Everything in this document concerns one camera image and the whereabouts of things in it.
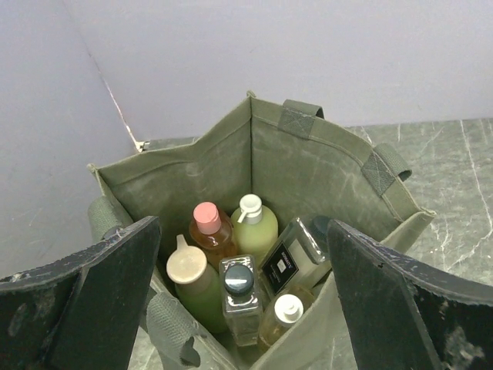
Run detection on clear square bottle yellow contents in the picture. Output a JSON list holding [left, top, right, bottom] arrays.
[[219, 254, 263, 347]]

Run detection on orange soap bottle pink cap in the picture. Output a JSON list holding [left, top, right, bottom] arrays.
[[189, 202, 239, 271]]

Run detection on green bottle pink pump cap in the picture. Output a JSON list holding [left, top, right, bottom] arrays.
[[166, 234, 228, 334]]

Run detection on clear square bottle black label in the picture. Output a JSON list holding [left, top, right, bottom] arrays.
[[260, 215, 331, 298]]

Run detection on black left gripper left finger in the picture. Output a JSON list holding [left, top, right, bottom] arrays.
[[1, 217, 161, 369]]

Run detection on amber bottle white cap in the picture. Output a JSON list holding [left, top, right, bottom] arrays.
[[257, 284, 315, 353]]

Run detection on yellow-green lotion bottle white cap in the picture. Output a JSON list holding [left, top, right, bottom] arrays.
[[230, 193, 278, 265]]

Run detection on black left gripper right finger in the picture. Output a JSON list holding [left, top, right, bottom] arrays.
[[327, 220, 492, 369]]

